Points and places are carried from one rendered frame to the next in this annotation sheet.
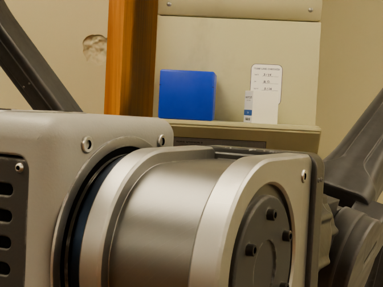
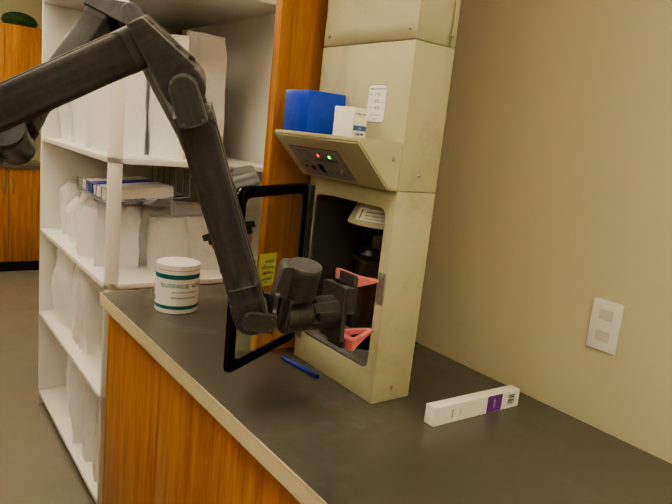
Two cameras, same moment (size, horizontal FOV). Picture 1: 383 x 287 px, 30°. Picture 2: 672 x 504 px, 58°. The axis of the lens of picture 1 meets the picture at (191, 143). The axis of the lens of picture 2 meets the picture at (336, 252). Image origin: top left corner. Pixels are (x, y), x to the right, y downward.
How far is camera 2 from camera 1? 1.20 m
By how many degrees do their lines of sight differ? 49
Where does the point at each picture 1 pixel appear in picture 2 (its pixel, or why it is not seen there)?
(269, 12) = (384, 35)
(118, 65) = (274, 88)
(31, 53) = not seen: hidden behind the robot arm
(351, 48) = (593, 75)
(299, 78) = (397, 96)
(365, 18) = (612, 38)
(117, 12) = (276, 46)
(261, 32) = (377, 54)
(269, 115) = (346, 128)
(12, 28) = not seen: hidden behind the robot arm
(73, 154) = not seen: outside the picture
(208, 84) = (306, 100)
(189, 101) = (296, 115)
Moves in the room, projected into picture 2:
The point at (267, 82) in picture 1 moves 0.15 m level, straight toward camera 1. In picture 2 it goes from (377, 101) to (318, 92)
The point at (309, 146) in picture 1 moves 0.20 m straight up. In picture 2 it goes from (362, 157) to (374, 51)
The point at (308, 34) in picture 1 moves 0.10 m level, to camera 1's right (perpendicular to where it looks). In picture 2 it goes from (406, 52) to (445, 50)
